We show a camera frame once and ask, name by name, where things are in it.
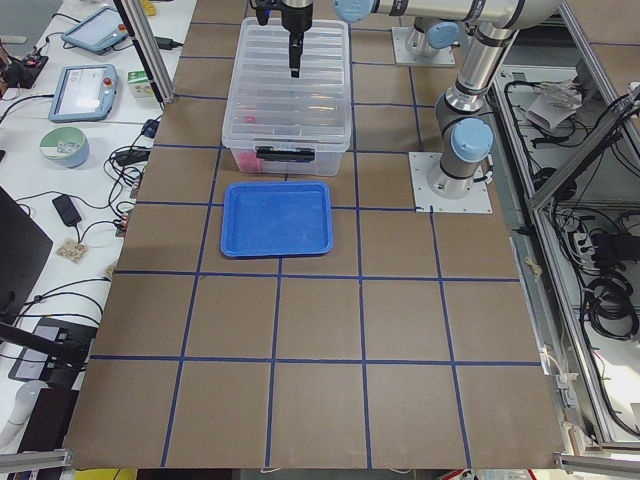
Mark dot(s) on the blue plastic tray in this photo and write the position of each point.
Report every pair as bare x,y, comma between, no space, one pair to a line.
285,218

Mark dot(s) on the far teach pendant tablet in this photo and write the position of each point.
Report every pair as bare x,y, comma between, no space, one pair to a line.
97,33

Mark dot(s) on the near teach pendant tablet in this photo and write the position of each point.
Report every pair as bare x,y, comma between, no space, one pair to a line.
84,93

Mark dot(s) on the red block lower left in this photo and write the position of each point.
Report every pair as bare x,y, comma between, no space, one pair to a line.
249,163

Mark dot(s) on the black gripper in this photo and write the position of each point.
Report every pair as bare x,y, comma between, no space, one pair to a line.
294,20

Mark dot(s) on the black power adapter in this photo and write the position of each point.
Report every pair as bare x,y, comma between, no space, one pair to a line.
66,210

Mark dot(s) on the clear plastic storage box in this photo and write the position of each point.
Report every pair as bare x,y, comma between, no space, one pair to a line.
287,150

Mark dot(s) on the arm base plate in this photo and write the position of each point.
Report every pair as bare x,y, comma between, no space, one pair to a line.
404,56
434,192

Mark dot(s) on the green white carton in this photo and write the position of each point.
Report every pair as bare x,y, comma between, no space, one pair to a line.
139,84

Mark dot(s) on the black monitor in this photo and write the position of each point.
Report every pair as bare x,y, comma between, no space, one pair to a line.
25,248

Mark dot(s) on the aluminium frame post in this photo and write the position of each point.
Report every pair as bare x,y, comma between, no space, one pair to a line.
140,32

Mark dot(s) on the teach pendant tablet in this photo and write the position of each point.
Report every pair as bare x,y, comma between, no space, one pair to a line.
84,93
97,33

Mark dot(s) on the bag of snacks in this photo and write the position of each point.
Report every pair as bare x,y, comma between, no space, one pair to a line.
72,250

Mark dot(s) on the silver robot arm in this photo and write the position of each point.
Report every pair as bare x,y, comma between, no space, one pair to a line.
467,139
432,34

